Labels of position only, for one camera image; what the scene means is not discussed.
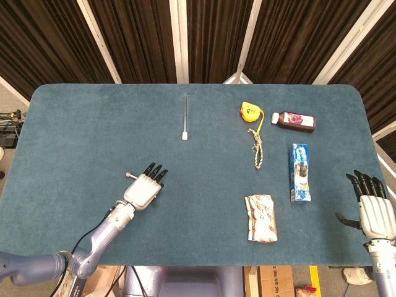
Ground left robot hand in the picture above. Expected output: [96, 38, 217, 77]
[123, 162, 169, 212]

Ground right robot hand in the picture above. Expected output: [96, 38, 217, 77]
[335, 170, 396, 239]

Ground teal felt table cover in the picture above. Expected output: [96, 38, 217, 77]
[0, 84, 393, 267]

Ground glass tube with white cap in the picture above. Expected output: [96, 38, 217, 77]
[181, 93, 189, 142]

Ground blue cookie package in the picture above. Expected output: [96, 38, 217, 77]
[289, 142, 312, 204]

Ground plain brown cardboard box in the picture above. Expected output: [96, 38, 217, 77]
[82, 265, 123, 297]

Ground purple robot torso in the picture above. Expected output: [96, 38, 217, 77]
[123, 265, 245, 297]

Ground red snack bag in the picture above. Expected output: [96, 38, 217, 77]
[295, 286, 317, 297]

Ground silver foil snack wrapper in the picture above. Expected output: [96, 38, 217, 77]
[244, 193, 278, 243]

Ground cardboard box with black print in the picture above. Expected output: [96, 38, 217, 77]
[259, 265, 295, 297]

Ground white printed box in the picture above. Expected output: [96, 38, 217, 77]
[57, 273, 91, 297]

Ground brown bottle with white cap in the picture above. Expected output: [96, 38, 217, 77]
[271, 111, 317, 134]

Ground yellow tape measure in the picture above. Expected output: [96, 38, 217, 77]
[240, 101, 265, 134]

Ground tan wooden board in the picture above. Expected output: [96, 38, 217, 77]
[244, 266, 260, 297]

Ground dark brown curtain panel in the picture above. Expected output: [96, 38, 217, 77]
[0, 0, 116, 100]
[186, 0, 255, 84]
[88, 0, 179, 84]
[243, 0, 372, 85]
[327, 0, 396, 134]

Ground black floor cable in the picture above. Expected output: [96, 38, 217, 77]
[131, 265, 147, 297]

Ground braided rope piece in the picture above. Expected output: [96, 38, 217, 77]
[247, 128, 266, 170]

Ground white frame post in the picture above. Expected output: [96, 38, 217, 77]
[168, 0, 190, 84]
[222, 0, 264, 85]
[312, 0, 382, 85]
[76, 0, 122, 84]

